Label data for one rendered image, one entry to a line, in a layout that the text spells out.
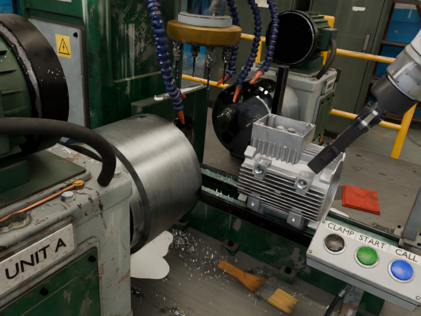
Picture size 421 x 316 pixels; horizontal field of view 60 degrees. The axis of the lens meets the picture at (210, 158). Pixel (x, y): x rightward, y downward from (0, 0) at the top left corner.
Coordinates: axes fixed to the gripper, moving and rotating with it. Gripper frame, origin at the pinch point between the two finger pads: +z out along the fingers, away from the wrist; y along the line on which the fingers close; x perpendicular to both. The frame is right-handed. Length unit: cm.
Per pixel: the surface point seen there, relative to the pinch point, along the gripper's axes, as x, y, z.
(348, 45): -52, -313, 44
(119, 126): -30.9, 25.6, 12.4
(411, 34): -23, -506, 20
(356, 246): 12.7, 19.2, -2.1
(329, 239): 9.3, 20.5, -0.3
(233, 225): -2.8, 1.1, 30.2
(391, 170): 25, -83, 22
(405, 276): 19.4, 21.2, -5.6
